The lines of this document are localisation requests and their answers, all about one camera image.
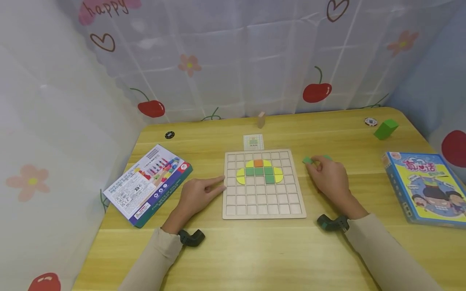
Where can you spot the person's left hand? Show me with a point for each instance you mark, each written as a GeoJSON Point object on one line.
{"type": "Point", "coordinates": [194, 198]}

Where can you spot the person's right hand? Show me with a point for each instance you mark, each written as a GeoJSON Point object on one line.
{"type": "Point", "coordinates": [333, 180]}

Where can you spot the person's right fingers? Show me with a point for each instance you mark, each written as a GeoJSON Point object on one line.
{"type": "Point", "coordinates": [316, 166]}

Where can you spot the green square tile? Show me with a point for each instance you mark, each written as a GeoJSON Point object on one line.
{"type": "Point", "coordinates": [249, 171]}
{"type": "Point", "coordinates": [307, 160]}
{"type": "Point", "coordinates": [268, 171]}
{"type": "Point", "coordinates": [269, 179]}
{"type": "Point", "coordinates": [259, 171]}

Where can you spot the person's left forearm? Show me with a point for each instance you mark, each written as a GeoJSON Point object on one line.
{"type": "Point", "coordinates": [153, 258]}

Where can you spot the person's right forearm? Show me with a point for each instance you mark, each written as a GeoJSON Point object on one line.
{"type": "Point", "coordinates": [386, 250]}

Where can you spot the yellow quarter round tile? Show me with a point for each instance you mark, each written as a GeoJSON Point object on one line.
{"type": "Point", "coordinates": [250, 164]}
{"type": "Point", "coordinates": [267, 164]}

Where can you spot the orange square tile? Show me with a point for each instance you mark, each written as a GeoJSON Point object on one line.
{"type": "Point", "coordinates": [258, 163]}

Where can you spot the black wrist band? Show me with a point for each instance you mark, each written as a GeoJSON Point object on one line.
{"type": "Point", "coordinates": [192, 237]}
{"type": "Point", "coordinates": [333, 223]}

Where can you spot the wooden grid puzzle board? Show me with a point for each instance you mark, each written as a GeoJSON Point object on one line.
{"type": "Point", "coordinates": [262, 198]}

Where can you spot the small pattern card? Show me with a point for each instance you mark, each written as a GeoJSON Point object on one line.
{"type": "Point", "coordinates": [253, 142]}

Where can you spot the white poker chip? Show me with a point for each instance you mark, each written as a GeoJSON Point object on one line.
{"type": "Point", "coordinates": [370, 121]}

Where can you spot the small plain wooden block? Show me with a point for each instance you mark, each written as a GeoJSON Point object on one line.
{"type": "Point", "coordinates": [261, 120]}

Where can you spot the green wooden block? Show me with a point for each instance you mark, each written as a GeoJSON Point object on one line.
{"type": "Point", "coordinates": [385, 129]}

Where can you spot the blue cartoon game box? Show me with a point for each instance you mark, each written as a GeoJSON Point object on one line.
{"type": "Point", "coordinates": [424, 188]}

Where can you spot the black poker chip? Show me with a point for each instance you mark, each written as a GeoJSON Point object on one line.
{"type": "Point", "coordinates": [169, 135]}

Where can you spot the white and teal toy box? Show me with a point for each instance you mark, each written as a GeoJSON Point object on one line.
{"type": "Point", "coordinates": [147, 184]}

